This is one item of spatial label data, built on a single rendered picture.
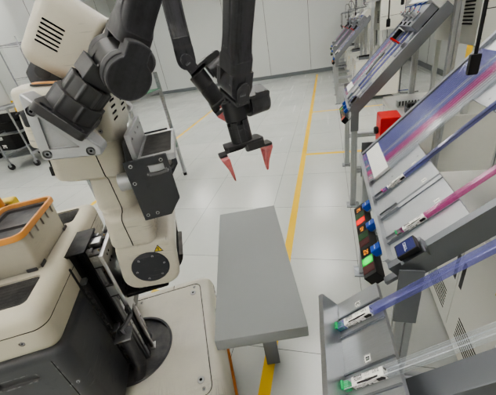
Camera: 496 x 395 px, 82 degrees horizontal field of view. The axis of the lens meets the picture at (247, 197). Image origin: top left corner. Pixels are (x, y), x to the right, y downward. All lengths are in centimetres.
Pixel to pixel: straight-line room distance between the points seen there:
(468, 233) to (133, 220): 76
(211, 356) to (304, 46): 884
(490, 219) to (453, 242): 8
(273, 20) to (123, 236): 893
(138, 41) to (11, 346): 70
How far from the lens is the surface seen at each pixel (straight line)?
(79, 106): 57
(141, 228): 81
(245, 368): 146
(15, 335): 86
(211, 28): 992
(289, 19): 941
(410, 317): 83
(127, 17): 55
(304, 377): 141
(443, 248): 75
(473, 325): 128
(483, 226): 74
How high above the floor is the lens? 125
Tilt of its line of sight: 29 degrees down
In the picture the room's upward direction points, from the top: 11 degrees counter-clockwise
